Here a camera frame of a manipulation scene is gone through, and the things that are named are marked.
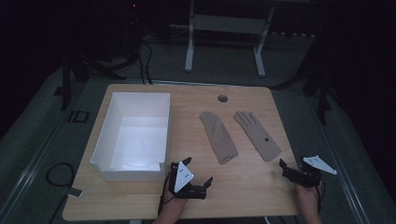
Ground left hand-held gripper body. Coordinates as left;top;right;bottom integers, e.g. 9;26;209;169
168;161;208;200

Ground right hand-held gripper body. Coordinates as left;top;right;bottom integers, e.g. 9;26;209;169
290;155;338;189

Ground plain beige glove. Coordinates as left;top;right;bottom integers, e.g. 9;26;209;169
199;111;239;165

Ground beige glove with dark button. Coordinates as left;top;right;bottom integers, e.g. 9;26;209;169
233;110;282;162

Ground white plastic box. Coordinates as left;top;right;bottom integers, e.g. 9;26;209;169
89;91;172;183

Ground person's right hand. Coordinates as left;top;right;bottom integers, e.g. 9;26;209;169
294;182;324;203

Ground person's left hand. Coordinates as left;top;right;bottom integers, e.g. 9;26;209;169
162;186;190;209

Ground small grey floor tag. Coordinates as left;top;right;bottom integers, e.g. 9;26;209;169
61;186;84;199

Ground dark tripod stand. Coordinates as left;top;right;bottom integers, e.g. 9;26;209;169
53;50;127;112

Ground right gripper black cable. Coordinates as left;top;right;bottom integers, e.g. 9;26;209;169
315;182;325;213

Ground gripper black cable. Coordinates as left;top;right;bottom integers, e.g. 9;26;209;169
157;173;173;217
315;182;325;213

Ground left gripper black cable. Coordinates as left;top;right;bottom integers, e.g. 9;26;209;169
157;173;173;217

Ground dark camera stand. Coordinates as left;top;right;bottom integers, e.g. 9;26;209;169
270;31;342;126

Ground black hanging cables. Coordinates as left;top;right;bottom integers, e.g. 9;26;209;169
135;39;154;86

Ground black floor cable loop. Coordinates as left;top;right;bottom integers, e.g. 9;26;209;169
45;161;76;188

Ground white metal desk frame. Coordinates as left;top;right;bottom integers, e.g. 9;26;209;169
170;0;276;78

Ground metal floor rail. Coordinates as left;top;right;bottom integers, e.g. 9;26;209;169
0;92;87;218

